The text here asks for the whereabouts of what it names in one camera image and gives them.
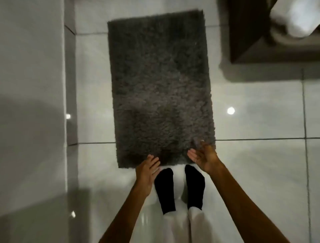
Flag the person's left hand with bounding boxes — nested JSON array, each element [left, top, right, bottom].
[[135, 154, 161, 197]]

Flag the person's right hand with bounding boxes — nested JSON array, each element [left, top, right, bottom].
[[187, 141, 221, 174]]

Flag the person's left forearm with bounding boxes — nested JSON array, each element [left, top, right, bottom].
[[99, 185, 150, 243]]

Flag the person's right forearm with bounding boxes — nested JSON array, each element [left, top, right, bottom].
[[206, 160, 290, 243]]

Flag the black sock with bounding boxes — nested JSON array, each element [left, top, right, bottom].
[[154, 168, 177, 215], [184, 164, 206, 211]]

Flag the grey shaggy floor mat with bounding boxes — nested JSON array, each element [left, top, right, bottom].
[[107, 9, 216, 169]]

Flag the white trousers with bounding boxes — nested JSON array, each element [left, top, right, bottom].
[[163, 207, 213, 243]]

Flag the dark wooden cabinet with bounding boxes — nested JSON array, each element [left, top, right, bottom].
[[218, 0, 320, 65]]

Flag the white towel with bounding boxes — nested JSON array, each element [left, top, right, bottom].
[[269, 0, 320, 38]]

